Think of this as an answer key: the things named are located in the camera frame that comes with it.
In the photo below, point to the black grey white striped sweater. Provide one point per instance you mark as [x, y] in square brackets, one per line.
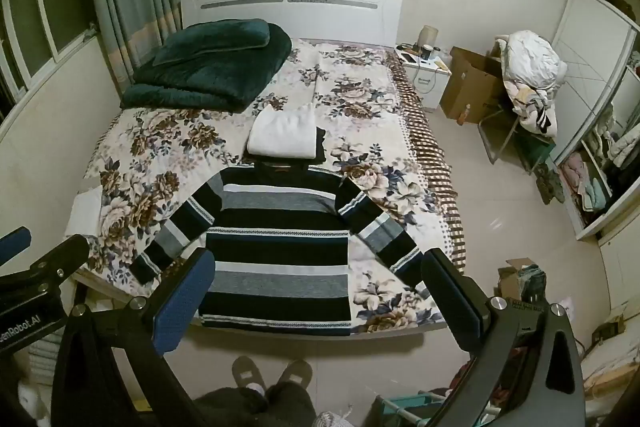
[280, 227]

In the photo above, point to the white quilted jacket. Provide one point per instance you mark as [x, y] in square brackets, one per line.
[535, 59]

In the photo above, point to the white radiator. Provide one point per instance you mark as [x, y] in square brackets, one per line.
[42, 362]

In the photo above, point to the patterned slippers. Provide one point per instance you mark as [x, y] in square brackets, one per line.
[550, 187]

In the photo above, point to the folded pastel clothes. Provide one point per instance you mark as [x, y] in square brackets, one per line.
[585, 184]

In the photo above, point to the person's left slipper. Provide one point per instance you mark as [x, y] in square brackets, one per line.
[248, 374]

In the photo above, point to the pile of mixed clothes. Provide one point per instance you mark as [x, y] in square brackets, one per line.
[535, 112]

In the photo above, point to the white nightstand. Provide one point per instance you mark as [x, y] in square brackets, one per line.
[425, 82]

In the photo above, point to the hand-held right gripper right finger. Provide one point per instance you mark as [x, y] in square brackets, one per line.
[450, 302]

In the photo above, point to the white bed with headboard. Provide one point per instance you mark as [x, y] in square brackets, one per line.
[290, 2]

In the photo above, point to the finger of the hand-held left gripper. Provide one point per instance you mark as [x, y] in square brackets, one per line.
[15, 243]
[55, 264]

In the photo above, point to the teal rack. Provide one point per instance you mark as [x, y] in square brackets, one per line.
[400, 404]

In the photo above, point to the floral blanket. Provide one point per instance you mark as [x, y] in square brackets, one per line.
[350, 97]

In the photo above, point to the white wardrobe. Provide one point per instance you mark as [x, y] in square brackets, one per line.
[585, 37]

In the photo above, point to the small open cardboard box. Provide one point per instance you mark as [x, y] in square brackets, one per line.
[507, 279]

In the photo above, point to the dark green folded blanket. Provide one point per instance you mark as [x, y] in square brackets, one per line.
[210, 77]

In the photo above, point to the dark green pillow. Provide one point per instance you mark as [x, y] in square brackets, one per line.
[215, 38]

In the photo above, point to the metal frame chair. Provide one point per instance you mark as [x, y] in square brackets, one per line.
[495, 142]

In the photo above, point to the dark mug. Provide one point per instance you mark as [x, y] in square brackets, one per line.
[428, 52]

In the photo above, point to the small bottle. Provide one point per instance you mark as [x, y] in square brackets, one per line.
[467, 114]

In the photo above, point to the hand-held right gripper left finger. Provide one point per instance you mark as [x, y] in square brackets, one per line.
[182, 302]

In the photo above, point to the white folded garment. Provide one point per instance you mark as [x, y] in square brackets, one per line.
[282, 132]

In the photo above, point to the person's right slipper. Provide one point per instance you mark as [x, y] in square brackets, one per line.
[295, 376]

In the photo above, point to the person's dark trousers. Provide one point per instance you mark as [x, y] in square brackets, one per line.
[250, 412]

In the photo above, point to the person's slipper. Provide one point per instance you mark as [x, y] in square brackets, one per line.
[248, 374]
[295, 376]

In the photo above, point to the hanging light jacket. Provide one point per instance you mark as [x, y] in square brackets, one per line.
[622, 142]

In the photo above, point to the large cardboard box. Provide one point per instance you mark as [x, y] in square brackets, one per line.
[470, 87]

